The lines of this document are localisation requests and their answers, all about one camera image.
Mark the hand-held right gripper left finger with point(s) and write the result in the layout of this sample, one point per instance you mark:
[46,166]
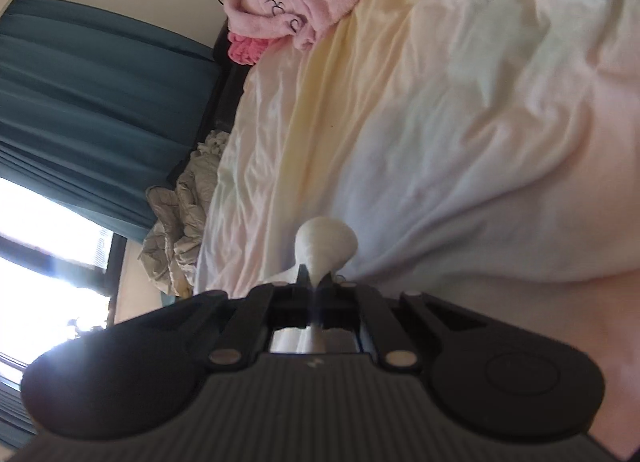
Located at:
[301,287]

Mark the bed with pastel sheet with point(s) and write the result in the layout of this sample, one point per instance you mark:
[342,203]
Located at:
[450,116]

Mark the dark framed window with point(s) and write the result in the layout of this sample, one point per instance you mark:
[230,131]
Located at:
[45,267]

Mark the hot pink cloth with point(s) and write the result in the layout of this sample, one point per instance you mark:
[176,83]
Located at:
[246,49]

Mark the crumpled beige quilt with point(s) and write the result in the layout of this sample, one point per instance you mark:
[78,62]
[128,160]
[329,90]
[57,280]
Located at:
[182,222]

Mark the teal curtain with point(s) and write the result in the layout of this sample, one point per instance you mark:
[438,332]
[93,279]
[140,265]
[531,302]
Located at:
[100,91]

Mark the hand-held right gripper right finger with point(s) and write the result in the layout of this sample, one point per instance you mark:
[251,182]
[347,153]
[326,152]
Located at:
[325,292]

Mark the white bed blanket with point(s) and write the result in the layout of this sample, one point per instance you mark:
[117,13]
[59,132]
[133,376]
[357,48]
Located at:
[325,242]

